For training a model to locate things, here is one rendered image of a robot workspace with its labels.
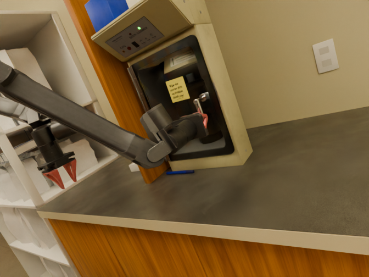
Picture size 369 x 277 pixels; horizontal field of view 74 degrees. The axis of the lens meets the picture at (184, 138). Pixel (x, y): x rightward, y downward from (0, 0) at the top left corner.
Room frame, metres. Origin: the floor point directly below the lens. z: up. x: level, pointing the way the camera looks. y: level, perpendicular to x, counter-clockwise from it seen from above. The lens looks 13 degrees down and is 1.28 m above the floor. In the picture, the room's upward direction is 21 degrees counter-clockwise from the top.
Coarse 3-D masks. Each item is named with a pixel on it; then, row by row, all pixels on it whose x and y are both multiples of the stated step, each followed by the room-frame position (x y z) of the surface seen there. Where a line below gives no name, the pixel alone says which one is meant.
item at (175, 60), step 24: (168, 48) 0.83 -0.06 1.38; (192, 48) 0.77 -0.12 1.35; (144, 72) 0.91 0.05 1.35; (168, 72) 0.85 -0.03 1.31; (192, 72) 0.79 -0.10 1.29; (144, 96) 0.94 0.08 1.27; (168, 96) 0.87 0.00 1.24; (192, 96) 0.81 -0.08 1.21; (216, 96) 0.76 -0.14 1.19; (216, 120) 0.78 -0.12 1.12; (192, 144) 0.86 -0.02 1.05; (216, 144) 0.80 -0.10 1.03
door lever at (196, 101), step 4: (200, 96) 0.79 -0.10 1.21; (204, 96) 0.78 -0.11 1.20; (196, 100) 0.75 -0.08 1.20; (200, 100) 0.76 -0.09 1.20; (204, 100) 0.78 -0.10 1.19; (196, 104) 0.75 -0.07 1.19; (200, 104) 0.75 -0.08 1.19; (196, 108) 0.75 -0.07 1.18; (200, 108) 0.75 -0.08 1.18; (200, 112) 0.75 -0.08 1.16
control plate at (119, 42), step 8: (144, 16) 0.75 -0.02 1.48; (136, 24) 0.78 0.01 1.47; (144, 24) 0.78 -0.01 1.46; (152, 24) 0.77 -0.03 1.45; (120, 32) 0.82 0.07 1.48; (128, 32) 0.82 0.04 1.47; (136, 32) 0.81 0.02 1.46; (144, 32) 0.80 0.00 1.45; (152, 32) 0.80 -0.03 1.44; (160, 32) 0.79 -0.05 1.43; (112, 40) 0.86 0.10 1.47; (120, 40) 0.85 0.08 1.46; (128, 40) 0.84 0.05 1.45; (136, 40) 0.84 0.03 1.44; (144, 40) 0.83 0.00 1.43; (152, 40) 0.82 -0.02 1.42; (120, 48) 0.88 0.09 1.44; (136, 48) 0.87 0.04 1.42
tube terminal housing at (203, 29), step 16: (192, 0) 0.79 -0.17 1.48; (208, 16) 0.84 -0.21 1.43; (192, 32) 0.78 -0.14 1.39; (208, 32) 0.81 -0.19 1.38; (160, 48) 0.86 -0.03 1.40; (208, 48) 0.79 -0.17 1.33; (128, 64) 0.96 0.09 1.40; (208, 64) 0.77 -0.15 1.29; (224, 64) 0.85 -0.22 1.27; (224, 80) 0.82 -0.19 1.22; (224, 96) 0.79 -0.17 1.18; (224, 112) 0.77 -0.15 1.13; (240, 112) 0.85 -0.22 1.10; (240, 128) 0.82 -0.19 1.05; (240, 144) 0.79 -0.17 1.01; (192, 160) 0.89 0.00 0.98; (208, 160) 0.85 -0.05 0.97; (224, 160) 0.81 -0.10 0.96; (240, 160) 0.77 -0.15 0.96
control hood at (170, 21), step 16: (144, 0) 0.71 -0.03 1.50; (160, 0) 0.70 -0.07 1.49; (176, 0) 0.72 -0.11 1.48; (128, 16) 0.77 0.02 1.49; (160, 16) 0.74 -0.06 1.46; (176, 16) 0.73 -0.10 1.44; (192, 16) 0.76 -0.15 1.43; (112, 32) 0.83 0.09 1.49; (176, 32) 0.78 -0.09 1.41; (112, 48) 0.89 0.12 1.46; (144, 48) 0.86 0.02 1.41
